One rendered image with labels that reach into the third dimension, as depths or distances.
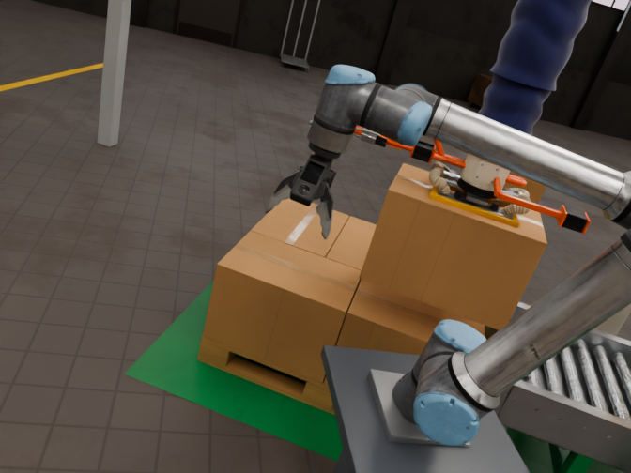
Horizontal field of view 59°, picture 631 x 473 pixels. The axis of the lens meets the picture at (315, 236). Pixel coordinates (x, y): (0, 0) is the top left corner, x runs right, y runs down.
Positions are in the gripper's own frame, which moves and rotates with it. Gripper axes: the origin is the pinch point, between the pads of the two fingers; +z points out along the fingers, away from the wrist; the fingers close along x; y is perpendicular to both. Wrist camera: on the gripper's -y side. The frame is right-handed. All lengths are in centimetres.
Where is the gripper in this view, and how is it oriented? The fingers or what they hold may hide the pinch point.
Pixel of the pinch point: (294, 227)
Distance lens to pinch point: 125.0
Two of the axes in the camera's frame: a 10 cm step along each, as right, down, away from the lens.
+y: 2.7, -3.8, 8.8
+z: -3.2, 8.3, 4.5
